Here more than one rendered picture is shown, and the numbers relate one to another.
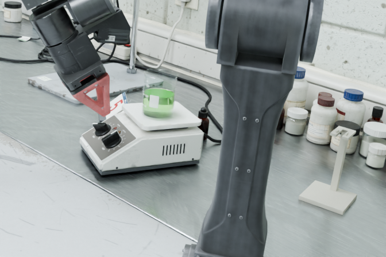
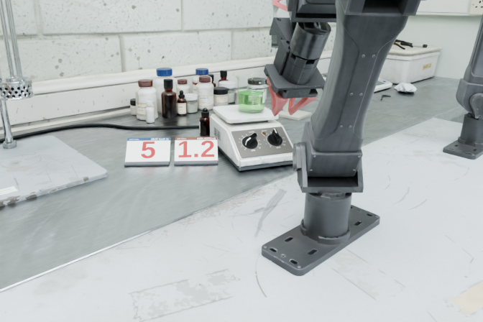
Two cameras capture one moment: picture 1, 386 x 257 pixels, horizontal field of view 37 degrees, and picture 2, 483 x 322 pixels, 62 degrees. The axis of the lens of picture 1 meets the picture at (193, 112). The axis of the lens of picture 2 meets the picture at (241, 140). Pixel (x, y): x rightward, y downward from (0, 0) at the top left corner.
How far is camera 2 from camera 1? 1.32 m
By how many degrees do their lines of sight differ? 77
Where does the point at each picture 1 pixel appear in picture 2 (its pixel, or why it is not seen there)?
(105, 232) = (378, 163)
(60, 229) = (387, 175)
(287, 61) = not seen: outside the picture
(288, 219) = not seen: hidden behind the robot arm
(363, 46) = (172, 42)
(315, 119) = (209, 93)
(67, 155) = (257, 177)
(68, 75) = (310, 82)
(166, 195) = not seen: hidden behind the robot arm
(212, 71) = (61, 111)
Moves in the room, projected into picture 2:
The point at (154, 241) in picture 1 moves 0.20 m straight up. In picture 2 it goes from (377, 152) to (389, 63)
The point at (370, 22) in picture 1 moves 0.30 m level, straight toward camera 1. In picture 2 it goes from (172, 24) to (259, 27)
